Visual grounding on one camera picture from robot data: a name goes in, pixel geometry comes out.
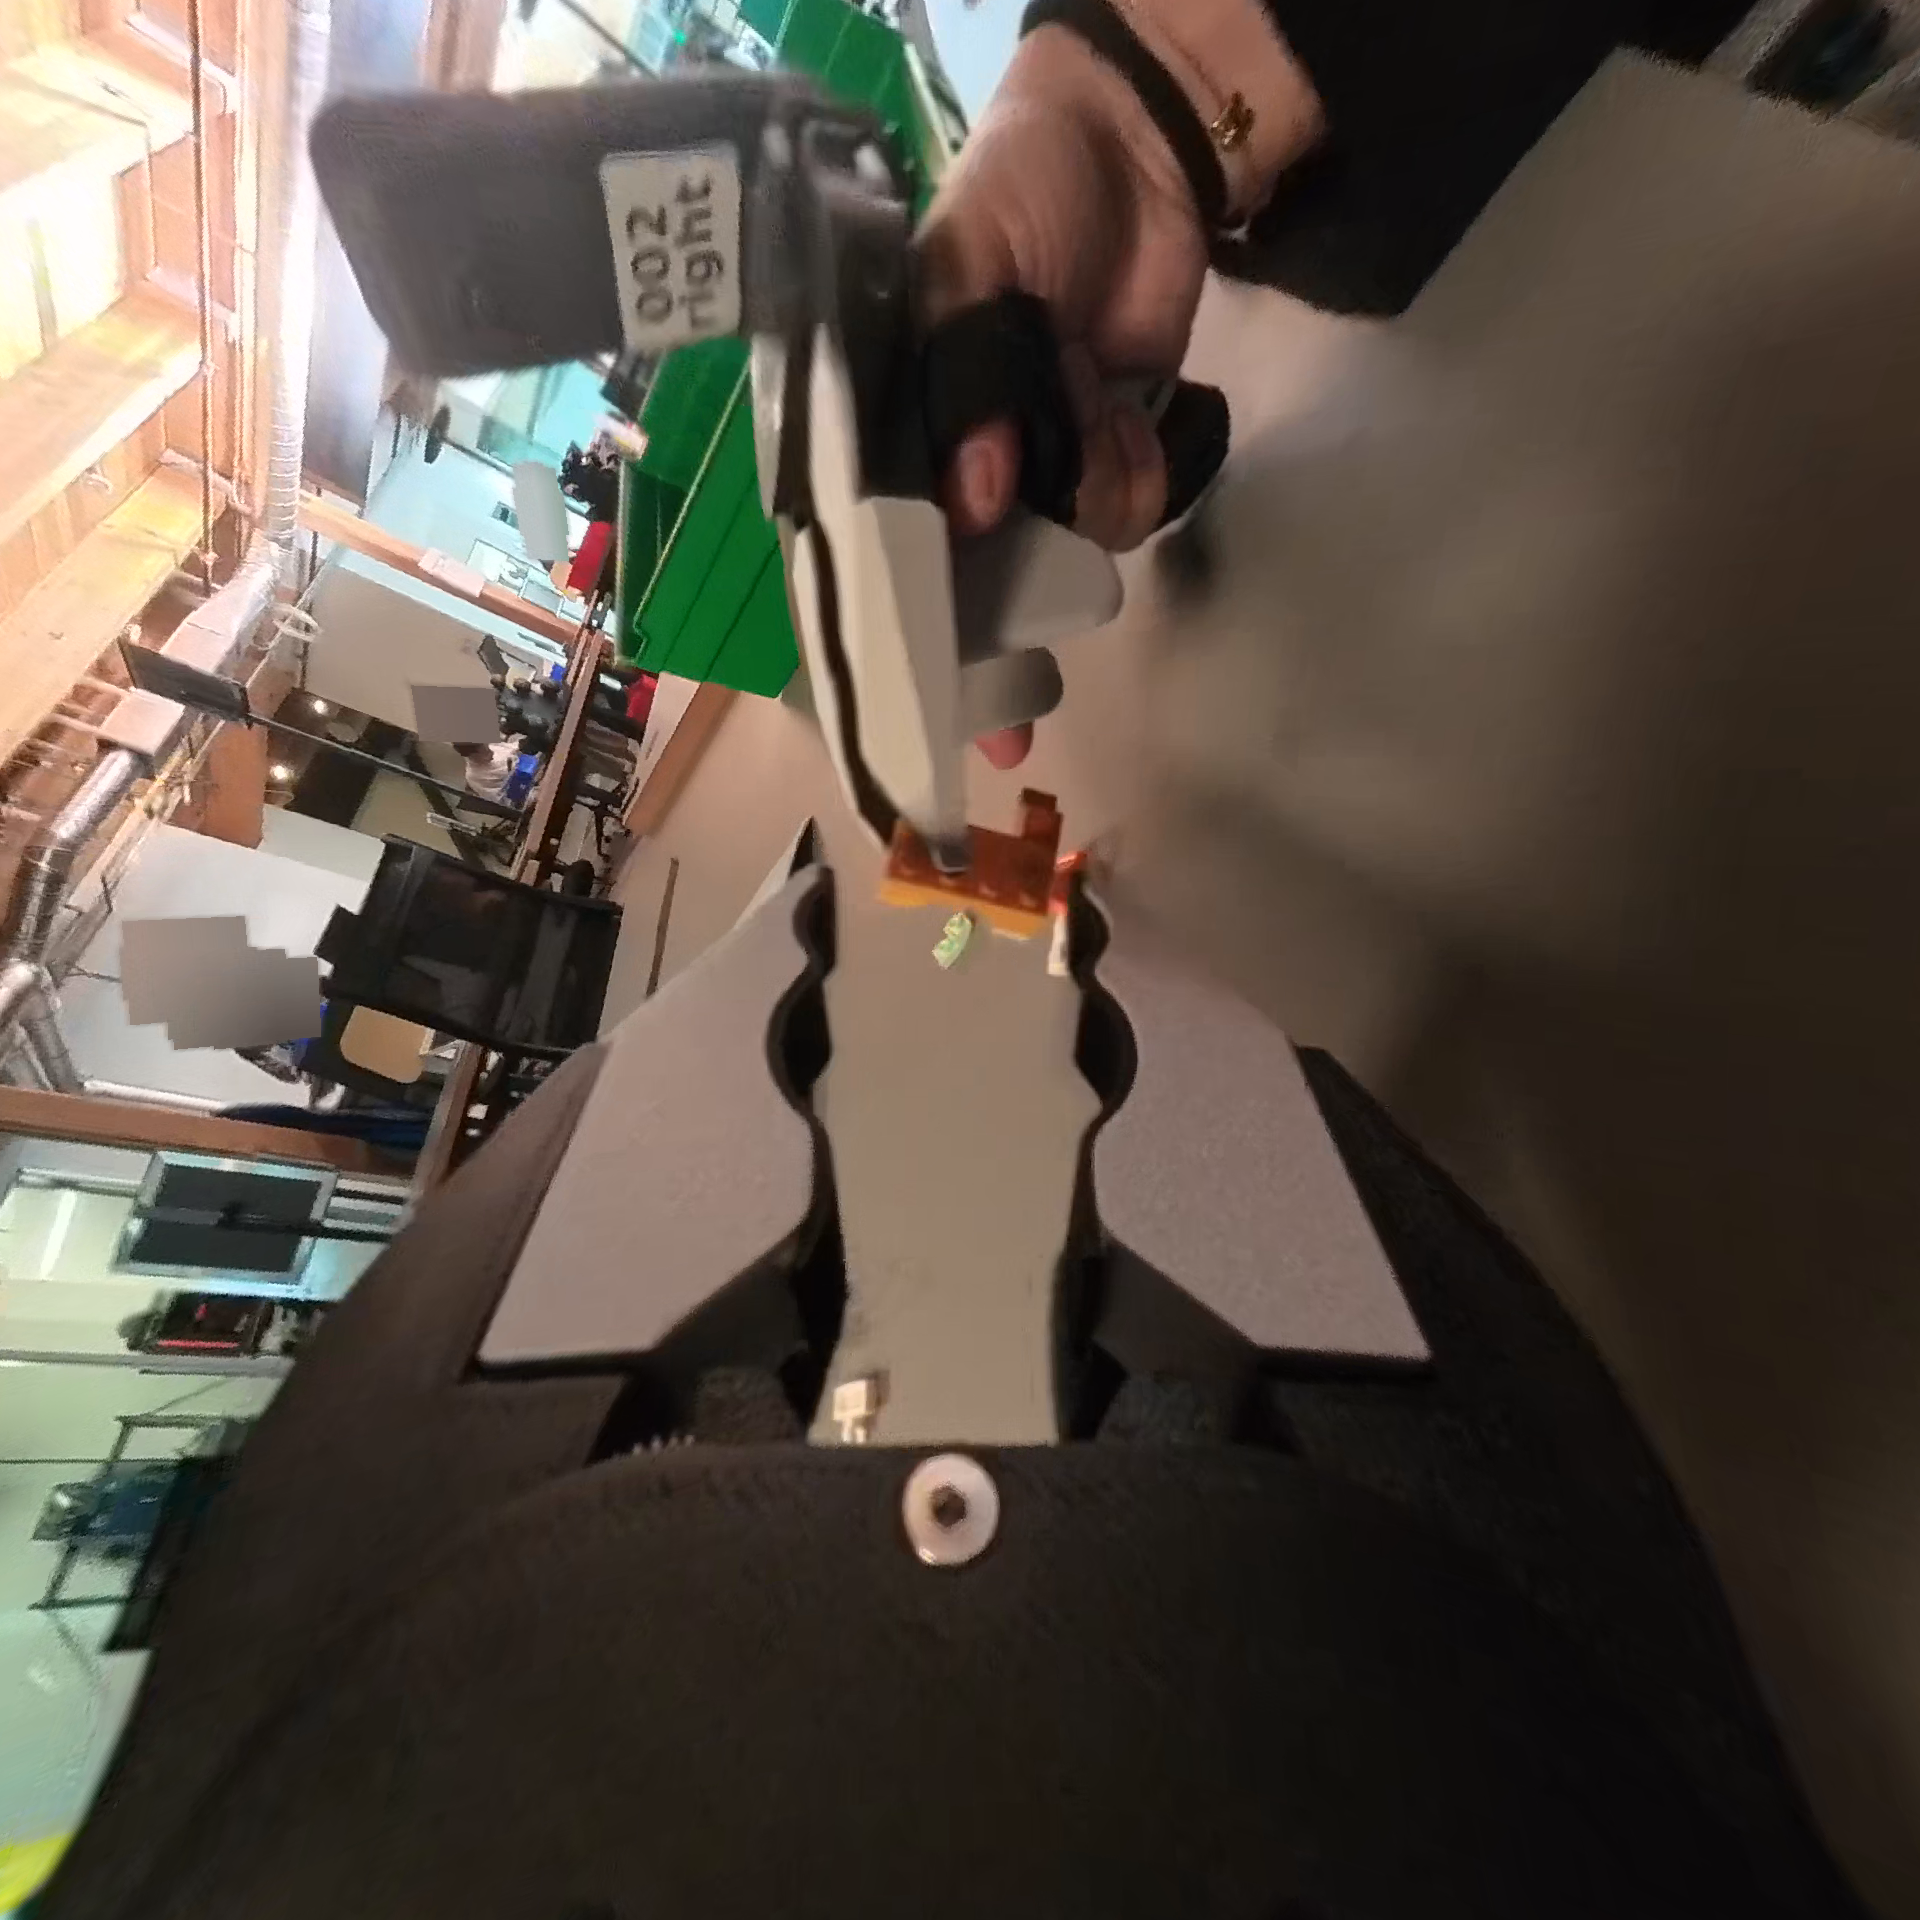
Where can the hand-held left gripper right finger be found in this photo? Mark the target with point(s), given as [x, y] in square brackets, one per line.
[1244, 1201]

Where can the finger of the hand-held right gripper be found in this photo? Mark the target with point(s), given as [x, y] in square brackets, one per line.
[914, 675]
[818, 601]

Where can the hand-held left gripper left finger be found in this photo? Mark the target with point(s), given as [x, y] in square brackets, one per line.
[660, 1171]

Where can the orange brown lego assembly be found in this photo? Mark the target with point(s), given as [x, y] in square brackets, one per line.
[974, 884]

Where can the person's right forearm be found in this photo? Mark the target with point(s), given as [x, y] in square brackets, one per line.
[1395, 150]

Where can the pale green lego brick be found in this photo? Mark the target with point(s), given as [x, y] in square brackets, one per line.
[952, 940]

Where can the red white lego piece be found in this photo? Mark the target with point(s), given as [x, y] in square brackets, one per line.
[1068, 914]

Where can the small white lego piece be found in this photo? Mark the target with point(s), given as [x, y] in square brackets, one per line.
[859, 1406]

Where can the person's right hand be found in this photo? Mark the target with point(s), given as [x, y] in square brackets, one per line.
[1080, 225]

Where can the green table tennis table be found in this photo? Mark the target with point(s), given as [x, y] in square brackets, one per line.
[704, 554]

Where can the black mesh chair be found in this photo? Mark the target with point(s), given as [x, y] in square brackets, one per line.
[464, 944]

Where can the white cabinet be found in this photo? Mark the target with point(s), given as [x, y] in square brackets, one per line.
[374, 631]

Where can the black monitor on stand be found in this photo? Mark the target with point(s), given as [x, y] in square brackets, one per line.
[224, 1212]

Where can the black wrist band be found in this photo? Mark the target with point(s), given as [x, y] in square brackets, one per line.
[1201, 134]

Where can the black wall screen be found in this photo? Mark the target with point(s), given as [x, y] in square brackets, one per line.
[182, 678]

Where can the metal duct pipe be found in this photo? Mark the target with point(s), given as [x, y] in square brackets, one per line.
[69, 854]

